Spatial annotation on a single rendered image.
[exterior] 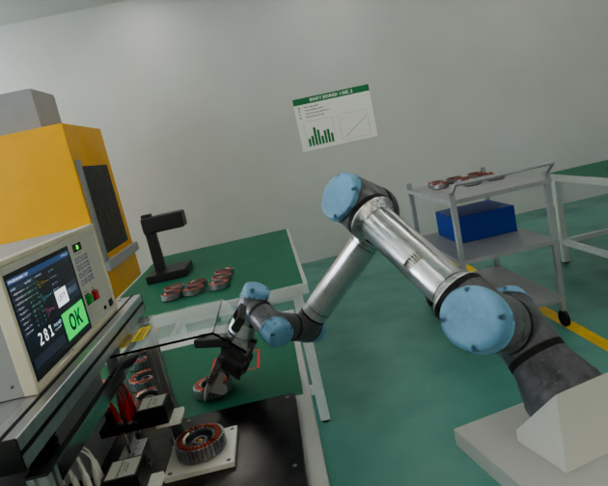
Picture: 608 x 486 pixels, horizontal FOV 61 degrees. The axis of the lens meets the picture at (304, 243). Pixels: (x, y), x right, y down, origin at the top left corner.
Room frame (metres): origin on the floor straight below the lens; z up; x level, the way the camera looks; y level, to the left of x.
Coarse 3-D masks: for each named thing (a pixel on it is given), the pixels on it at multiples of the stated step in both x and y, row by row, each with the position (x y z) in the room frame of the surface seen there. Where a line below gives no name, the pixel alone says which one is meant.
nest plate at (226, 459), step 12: (228, 432) 1.12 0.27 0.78; (228, 444) 1.07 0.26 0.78; (216, 456) 1.03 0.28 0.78; (228, 456) 1.02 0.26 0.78; (168, 468) 1.02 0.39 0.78; (180, 468) 1.01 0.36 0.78; (192, 468) 1.00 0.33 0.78; (204, 468) 0.99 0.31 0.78; (216, 468) 0.99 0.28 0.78; (228, 468) 0.99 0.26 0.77; (168, 480) 0.99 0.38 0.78
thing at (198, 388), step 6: (204, 378) 1.45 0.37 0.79; (228, 378) 1.41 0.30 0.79; (198, 384) 1.42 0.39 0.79; (204, 384) 1.44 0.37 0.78; (228, 384) 1.40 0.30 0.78; (198, 390) 1.38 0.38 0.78; (204, 390) 1.37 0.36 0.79; (228, 390) 1.39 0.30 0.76; (198, 396) 1.38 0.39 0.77; (210, 396) 1.37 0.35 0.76; (216, 396) 1.37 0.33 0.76
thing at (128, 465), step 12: (144, 456) 0.85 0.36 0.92; (108, 468) 0.83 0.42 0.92; (120, 468) 0.82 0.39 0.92; (132, 468) 0.81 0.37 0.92; (144, 468) 0.83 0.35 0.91; (108, 480) 0.79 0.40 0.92; (120, 480) 0.79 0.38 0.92; (132, 480) 0.79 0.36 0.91; (144, 480) 0.81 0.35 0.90; (156, 480) 0.83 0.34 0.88
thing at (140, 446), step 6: (138, 444) 1.08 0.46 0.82; (144, 444) 1.07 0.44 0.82; (150, 444) 1.10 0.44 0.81; (126, 450) 1.06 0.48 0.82; (132, 450) 1.05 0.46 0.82; (138, 450) 1.05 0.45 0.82; (144, 450) 1.05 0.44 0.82; (150, 450) 1.08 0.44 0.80; (126, 456) 1.03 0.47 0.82; (132, 456) 1.03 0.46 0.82; (150, 456) 1.07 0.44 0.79; (150, 462) 1.06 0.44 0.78
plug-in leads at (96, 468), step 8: (88, 456) 0.82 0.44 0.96; (80, 464) 0.79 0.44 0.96; (96, 464) 0.83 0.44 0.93; (72, 472) 0.80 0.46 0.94; (80, 472) 0.83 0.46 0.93; (96, 472) 0.81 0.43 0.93; (64, 480) 0.80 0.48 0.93; (72, 480) 0.80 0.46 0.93; (88, 480) 0.79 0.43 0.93; (96, 480) 0.81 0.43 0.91
